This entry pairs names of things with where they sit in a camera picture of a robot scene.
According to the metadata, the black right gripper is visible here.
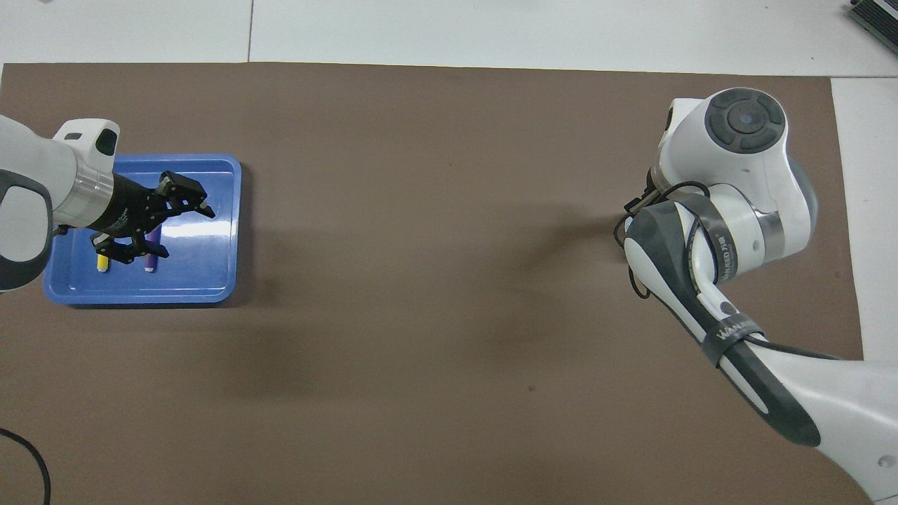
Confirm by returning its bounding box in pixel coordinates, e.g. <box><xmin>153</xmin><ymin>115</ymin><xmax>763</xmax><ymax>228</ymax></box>
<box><xmin>624</xmin><ymin>184</ymin><xmax>666</xmax><ymax>215</ymax></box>

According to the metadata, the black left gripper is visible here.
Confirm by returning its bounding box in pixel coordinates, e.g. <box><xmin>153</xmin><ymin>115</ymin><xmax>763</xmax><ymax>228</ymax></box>
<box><xmin>88</xmin><ymin>170</ymin><xmax>217</xmax><ymax>265</ymax></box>

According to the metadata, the blue plastic tray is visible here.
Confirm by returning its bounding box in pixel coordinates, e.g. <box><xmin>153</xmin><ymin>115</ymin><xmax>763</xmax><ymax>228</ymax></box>
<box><xmin>43</xmin><ymin>154</ymin><xmax>242</xmax><ymax>306</ymax></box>

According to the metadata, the brown table mat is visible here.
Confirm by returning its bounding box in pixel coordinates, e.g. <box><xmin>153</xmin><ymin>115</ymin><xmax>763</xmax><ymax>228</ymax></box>
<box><xmin>0</xmin><ymin>62</ymin><xmax>883</xmax><ymax>505</ymax></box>

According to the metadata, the grey ribbed device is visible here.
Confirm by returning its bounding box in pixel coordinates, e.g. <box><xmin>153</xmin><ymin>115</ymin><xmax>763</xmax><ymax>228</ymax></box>
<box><xmin>847</xmin><ymin>0</ymin><xmax>898</xmax><ymax>36</ymax></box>

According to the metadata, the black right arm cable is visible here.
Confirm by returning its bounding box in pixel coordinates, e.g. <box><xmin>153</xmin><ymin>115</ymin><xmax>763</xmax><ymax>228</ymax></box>
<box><xmin>614</xmin><ymin>180</ymin><xmax>843</xmax><ymax>361</ymax></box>

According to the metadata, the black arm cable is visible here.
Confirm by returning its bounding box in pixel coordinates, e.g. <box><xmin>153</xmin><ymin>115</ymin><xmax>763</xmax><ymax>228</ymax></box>
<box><xmin>0</xmin><ymin>428</ymin><xmax>53</xmax><ymax>505</ymax></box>
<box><xmin>614</xmin><ymin>180</ymin><xmax>843</xmax><ymax>361</ymax></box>

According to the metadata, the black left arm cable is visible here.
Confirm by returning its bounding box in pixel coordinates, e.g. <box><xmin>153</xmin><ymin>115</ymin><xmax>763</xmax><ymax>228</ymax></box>
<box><xmin>0</xmin><ymin>428</ymin><xmax>53</xmax><ymax>505</ymax></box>

